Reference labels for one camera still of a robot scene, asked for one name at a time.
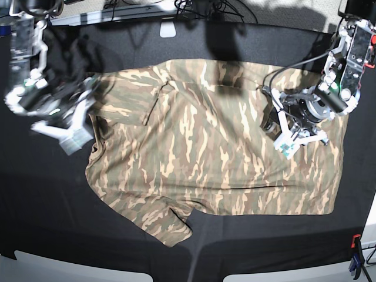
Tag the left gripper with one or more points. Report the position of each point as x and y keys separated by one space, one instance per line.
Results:
x=297 y=114

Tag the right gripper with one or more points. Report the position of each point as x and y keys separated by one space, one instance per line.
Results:
x=74 y=119

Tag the camouflage t-shirt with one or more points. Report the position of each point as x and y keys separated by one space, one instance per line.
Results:
x=186 y=135

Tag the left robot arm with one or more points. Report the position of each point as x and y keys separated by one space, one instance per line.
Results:
x=337 y=92

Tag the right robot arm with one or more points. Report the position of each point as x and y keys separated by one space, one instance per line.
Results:
x=60 y=102

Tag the blue clamp bottom right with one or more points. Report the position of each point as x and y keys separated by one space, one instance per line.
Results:
x=357 y=259

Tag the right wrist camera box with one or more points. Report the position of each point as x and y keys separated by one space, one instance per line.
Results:
x=75 y=141

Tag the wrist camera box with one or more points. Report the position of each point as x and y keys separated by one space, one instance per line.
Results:
x=288 y=147
x=75 y=141

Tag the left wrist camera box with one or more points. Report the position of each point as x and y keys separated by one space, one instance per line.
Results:
x=288 y=147

